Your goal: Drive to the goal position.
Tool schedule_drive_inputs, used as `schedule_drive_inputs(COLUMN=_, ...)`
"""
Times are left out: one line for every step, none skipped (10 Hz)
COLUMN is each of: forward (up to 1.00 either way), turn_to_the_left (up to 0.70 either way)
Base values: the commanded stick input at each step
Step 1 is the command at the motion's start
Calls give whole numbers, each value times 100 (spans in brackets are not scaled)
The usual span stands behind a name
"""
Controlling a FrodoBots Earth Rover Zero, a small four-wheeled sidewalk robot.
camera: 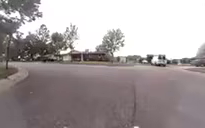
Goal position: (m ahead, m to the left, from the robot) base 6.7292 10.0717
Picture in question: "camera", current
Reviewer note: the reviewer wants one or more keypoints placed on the long low house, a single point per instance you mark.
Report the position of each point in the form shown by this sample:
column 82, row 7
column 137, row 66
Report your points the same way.
column 88, row 55

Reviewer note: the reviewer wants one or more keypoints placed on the small building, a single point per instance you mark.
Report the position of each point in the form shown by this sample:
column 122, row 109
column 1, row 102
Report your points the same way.
column 130, row 59

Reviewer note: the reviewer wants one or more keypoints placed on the white van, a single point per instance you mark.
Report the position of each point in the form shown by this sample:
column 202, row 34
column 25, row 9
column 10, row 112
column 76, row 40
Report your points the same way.
column 159, row 60

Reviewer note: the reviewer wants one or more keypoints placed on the row of trees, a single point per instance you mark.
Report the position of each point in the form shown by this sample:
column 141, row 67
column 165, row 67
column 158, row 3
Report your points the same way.
column 40, row 43

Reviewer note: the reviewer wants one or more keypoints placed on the grass verge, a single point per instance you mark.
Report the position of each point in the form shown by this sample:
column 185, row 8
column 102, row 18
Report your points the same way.
column 0, row 71

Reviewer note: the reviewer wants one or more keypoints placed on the pale concrete kerb strip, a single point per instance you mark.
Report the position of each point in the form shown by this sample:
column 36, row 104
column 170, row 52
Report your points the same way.
column 18, row 76

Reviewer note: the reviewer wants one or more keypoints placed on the pale-leafed tree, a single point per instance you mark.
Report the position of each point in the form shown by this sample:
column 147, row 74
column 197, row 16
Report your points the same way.
column 113, row 40

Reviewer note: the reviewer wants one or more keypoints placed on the dark car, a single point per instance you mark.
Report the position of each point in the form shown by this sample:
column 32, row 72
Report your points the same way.
column 199, row 62

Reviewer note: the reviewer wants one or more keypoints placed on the tree with thin trunk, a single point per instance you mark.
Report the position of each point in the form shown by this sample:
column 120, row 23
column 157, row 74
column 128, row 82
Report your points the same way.
column 6, row 20

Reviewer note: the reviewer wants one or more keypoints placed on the grey asphalt road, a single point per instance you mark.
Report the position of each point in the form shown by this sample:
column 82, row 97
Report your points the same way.
column 106, row 96

